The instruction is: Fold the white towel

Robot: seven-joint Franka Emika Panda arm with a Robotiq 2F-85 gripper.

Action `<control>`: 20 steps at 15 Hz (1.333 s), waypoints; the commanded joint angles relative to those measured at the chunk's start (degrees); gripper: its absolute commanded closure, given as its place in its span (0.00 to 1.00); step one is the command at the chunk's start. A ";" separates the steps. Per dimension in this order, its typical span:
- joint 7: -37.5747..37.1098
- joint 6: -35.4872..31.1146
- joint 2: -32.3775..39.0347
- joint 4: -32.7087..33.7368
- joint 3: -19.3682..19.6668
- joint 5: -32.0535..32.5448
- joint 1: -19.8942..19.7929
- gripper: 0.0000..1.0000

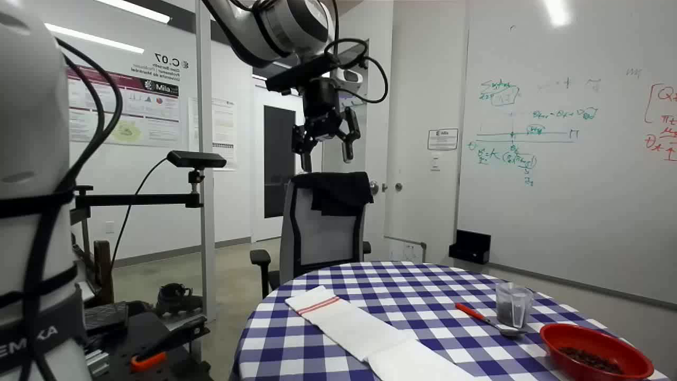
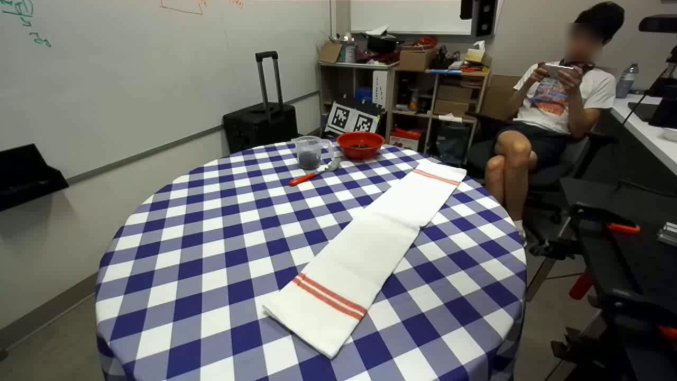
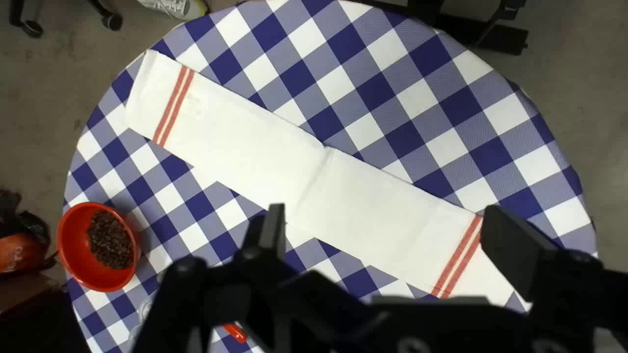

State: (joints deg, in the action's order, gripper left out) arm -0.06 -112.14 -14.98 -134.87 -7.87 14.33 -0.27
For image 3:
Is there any blue white checkered tablecloth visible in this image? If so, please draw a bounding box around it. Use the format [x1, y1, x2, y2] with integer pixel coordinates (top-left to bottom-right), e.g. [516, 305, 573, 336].
[64, 0, 596, 353]

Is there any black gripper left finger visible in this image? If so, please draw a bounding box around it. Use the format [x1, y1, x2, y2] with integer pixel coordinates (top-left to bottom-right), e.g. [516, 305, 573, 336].
[239, 205, 286, 262]

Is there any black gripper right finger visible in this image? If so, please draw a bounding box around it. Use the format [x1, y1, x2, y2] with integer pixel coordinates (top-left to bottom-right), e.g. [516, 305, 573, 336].
[480, 207, 602, 313]

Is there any orange black power tool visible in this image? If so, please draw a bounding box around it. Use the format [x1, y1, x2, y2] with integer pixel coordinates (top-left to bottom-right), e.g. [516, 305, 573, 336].
[0, 189, 53, 277]

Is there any white towel with red stripes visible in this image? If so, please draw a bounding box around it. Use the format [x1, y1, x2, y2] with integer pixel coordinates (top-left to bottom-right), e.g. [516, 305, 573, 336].
[125, 52, 516, 307]

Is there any red marker pen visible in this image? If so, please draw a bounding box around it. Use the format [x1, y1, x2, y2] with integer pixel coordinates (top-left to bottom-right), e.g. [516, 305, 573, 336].
[223, 324, 247, 344]

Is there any red bowl with beans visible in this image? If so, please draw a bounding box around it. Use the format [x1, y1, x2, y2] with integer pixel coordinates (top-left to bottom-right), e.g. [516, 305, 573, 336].
[57, 203, 141, 293]

